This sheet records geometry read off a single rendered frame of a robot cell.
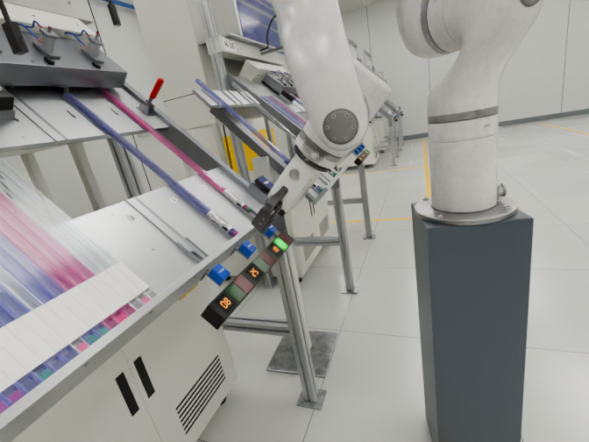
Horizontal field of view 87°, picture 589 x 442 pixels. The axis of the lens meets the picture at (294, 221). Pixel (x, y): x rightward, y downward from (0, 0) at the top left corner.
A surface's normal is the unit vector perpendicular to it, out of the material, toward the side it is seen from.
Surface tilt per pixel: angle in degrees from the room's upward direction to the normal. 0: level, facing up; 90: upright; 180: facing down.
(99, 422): 90
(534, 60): 90
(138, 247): 46
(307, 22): 52
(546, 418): 0
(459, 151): 90
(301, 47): 65
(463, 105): 90
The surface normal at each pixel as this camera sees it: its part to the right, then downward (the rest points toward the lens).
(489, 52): 0.18, 0.80
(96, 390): 0.92, -0.05
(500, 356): -0.18, 0.33
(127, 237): 0.53, -0.69
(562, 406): -0.18, -0.94
